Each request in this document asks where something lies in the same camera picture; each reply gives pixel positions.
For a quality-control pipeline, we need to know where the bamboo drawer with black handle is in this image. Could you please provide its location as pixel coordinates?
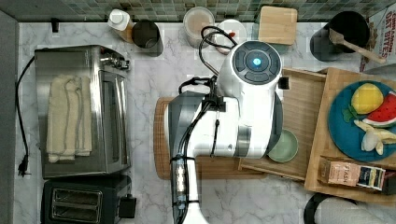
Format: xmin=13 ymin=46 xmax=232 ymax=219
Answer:
xmin=239 ymin=68 xmax=326 ymax=181

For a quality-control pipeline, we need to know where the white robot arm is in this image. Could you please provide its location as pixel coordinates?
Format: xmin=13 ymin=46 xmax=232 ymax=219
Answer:
xmin=163 ymin=40 xmax=283 ymax=224

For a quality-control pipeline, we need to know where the bamboo cutting board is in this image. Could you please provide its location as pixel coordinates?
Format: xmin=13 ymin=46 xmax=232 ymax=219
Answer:
xmin=153 ymin=97 xmax=267 ymax=180

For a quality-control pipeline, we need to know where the white bowl with red item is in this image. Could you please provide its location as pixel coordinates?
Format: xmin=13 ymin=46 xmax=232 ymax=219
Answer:
xmin=214 ymin=20 xmax=247 ymax=55

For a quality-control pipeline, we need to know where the dark grey cup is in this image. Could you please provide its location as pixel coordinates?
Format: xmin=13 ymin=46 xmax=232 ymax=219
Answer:
xmin=132 ymin=20 xmax=163 ymax=57

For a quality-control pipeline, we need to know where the clear cereal jar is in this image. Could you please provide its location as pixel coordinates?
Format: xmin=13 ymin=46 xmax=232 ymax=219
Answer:
xmin=183 ymin=7 xmax=215 ymax=49

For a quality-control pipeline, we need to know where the green small bowl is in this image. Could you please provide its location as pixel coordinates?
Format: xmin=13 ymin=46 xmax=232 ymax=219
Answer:
xmin=268 ymin=130 xmax=298 ymax=162

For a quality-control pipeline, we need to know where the stainless steel toaster oven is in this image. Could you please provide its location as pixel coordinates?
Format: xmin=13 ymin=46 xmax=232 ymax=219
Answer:
xmin=35 ymin=45 xmax=131 ymax=179

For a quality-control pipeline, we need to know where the teal canister with bamboo lid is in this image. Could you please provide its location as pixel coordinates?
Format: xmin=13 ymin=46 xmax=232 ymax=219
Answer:
xmin=251 ymin=6 xmax=298 ymax=54

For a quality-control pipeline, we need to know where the white-capped amber bottle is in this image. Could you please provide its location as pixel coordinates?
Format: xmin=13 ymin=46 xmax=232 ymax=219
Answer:
xmin=107 ymin=9 xmax=134 ymax=43

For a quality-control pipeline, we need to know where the beige folded towel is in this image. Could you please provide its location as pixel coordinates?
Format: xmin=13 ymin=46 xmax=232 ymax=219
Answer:
xmin=46 ymin=75 xmax=92 ymax=163

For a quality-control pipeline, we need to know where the black two-slot toaster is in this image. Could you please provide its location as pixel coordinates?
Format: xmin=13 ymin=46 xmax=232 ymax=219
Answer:
xmin=40 ymin=175 xmax=137 ymax=224

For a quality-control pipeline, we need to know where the tea bag box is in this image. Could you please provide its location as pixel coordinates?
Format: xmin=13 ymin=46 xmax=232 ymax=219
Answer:
xmin=318 ymin=158 xmax=395 ymax=195

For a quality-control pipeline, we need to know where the wooden spoon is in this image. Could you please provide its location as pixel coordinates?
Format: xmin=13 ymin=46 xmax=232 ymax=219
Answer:
xmin=329 ymin=29 xmax=387 ymax=64

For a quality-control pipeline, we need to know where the blue round plate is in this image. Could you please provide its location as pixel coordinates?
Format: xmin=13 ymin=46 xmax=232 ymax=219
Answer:
xmin=328 ymin=80 xmax=396 ymax=161

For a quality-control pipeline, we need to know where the black utensil holder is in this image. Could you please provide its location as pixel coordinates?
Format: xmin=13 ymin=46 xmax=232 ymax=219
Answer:
xmin=310 ymin=11 xmax=370 ymax=62

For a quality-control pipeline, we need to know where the yellow plush lemon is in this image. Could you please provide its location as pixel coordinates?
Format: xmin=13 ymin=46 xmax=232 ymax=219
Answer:
xmin=343 ymin=83 xmax=384 ymax=122

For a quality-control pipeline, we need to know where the plush peeled banana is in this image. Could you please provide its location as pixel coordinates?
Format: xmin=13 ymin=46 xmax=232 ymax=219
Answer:
xmin=354 ymin=119 xmax=396 ymax=155

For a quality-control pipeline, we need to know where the red plush watermelon slice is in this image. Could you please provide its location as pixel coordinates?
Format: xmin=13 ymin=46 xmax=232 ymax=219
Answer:
xmin=362 ymin=91 xmax=396 ymax=128

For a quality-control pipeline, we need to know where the oat bites cereal box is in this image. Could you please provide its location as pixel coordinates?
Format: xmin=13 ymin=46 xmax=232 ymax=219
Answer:
xmin=360 ymin=5 xmax=396 ymax=75

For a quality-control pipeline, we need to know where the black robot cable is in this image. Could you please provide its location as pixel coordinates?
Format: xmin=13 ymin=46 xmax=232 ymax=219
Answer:
xmin=177 ymin=25 xmax=239 ymax=95

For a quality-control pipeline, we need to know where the black power cord with plug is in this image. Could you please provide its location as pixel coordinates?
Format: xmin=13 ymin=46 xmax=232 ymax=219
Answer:
xmin=15 ymin=55 xmax=35 ymax=178

